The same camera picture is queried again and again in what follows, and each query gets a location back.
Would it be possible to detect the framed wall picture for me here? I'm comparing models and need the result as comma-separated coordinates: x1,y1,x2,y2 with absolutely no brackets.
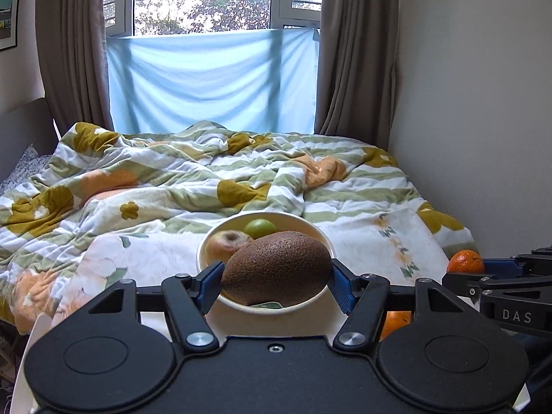
0,0,23,53

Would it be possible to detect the green lime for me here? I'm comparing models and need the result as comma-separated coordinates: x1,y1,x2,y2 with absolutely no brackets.
243,218,278,240

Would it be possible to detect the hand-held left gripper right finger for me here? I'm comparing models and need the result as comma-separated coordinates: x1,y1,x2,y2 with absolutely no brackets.
329,259,471,352

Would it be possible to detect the floral striped blanket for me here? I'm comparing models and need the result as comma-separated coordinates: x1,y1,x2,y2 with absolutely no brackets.
0,119,477,334

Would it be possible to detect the large orange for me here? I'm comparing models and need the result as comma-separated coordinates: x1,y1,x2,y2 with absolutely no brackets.
447,249,486,275
381,310,413,342

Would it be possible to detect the brown kiwi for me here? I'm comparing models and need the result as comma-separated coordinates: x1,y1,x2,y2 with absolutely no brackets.
220,231,333,307

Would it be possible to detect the red-yellow apple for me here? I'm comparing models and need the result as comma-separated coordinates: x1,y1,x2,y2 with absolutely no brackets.
204,229,255,267

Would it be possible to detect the cream bowl with bear print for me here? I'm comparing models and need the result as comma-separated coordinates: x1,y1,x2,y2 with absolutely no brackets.
197,211,335,314

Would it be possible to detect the patterned pillow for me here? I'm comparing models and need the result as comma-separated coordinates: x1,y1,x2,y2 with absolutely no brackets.
0,144,42,198

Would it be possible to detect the light blue cloth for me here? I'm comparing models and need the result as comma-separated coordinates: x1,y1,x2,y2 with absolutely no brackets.
105,27,322,135

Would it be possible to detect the floral tablecloth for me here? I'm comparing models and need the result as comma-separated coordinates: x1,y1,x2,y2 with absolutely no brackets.
51,206,450,342

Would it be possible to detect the grey headboard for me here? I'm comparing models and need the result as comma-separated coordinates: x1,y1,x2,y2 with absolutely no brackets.
0,97,61,183

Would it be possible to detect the brown curtain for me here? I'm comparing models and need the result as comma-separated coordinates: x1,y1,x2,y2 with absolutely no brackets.
313,0,400,150
35,0,115,133

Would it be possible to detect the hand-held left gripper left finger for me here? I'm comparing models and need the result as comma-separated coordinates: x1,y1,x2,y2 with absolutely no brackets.
87,262,226,353

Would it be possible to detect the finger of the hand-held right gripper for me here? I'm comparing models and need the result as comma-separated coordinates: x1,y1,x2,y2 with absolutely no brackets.
482,245,552,275
442,270,552,299

